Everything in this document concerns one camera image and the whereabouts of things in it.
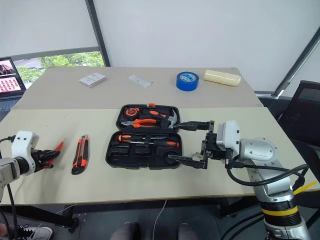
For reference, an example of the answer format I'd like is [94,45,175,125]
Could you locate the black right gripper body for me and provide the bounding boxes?
[201,120,227,170]

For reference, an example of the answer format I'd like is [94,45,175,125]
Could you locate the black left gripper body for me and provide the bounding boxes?
[30,149,51,173]

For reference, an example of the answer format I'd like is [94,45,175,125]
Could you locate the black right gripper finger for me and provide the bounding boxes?
[174,120,211,132]
[167,154,205,169]

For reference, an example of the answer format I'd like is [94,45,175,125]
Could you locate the orange test pen screwdriver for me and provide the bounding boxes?
[42,139,67,171]

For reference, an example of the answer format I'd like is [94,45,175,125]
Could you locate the black plastic tool case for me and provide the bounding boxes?
[105,103,185,171]

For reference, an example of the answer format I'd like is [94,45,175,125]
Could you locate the cream cylindrical case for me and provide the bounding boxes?
[203,68,242,88]

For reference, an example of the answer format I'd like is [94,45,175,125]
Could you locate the orange black utility knife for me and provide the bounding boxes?
[71,134,90,176]

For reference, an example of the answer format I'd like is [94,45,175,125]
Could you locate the long orange black screwdriver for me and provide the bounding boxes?
[129,139,180,149]

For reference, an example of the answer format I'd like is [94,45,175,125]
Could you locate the blue tape roll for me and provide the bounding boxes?
[175,71,200,92]

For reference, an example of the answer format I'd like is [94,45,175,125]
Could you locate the orange black tape measure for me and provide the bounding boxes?
[124,107,141,118]

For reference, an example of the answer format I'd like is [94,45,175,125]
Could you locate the short orange black screwdriver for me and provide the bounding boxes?
[117,134,151,143]

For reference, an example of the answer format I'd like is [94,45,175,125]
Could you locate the white black sneaker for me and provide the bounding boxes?
[16,224,54,240]

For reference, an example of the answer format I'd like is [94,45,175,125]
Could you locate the dark grey rounded shape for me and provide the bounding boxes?
[177,222,200,240]
[110,221,141,240]

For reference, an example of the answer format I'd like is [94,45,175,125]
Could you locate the open laptop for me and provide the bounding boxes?
[0,56,27,112]

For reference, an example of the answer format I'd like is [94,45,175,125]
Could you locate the white card box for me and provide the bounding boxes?
[78,72,109,89]

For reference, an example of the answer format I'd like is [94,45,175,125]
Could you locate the black mesh office chair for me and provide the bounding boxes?
[274,80,320,161]

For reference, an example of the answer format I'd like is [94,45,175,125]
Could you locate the yellow zip tie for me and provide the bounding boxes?
[293,180,318,196]

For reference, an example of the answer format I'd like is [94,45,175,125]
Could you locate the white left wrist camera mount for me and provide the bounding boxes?
[11,130,40,176]

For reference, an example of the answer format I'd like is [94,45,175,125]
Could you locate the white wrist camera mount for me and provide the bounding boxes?
[216,119,241,153]
[11,130,40,176]

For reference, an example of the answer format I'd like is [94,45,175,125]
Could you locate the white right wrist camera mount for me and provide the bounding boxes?
[216,119,241,153]

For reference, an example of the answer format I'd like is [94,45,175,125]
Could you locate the black handled claw hammer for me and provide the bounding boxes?
[159,108,180,130]

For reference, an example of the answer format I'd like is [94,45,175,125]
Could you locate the black table frame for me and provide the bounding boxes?
[0,194,266,235]

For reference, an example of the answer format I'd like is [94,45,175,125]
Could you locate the orange handled pliers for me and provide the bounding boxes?
[121,117,161,129]

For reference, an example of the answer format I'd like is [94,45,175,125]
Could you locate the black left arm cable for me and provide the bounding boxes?
[0,135,20,240]

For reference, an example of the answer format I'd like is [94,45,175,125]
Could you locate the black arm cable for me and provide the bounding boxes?
[224,159,310,187]
[0,135,20,240]

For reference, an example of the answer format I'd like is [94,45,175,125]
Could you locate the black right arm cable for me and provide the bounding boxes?
[224,159,310,187]

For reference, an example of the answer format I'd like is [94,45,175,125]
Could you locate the thin white cable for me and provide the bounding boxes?
[151,199,168,240]

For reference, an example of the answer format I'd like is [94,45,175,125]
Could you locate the grey slanted window post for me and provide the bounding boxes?
[273,31,320,98]

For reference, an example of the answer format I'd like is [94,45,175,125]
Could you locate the dark slanted window post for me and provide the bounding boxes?
[84,0,111,68]

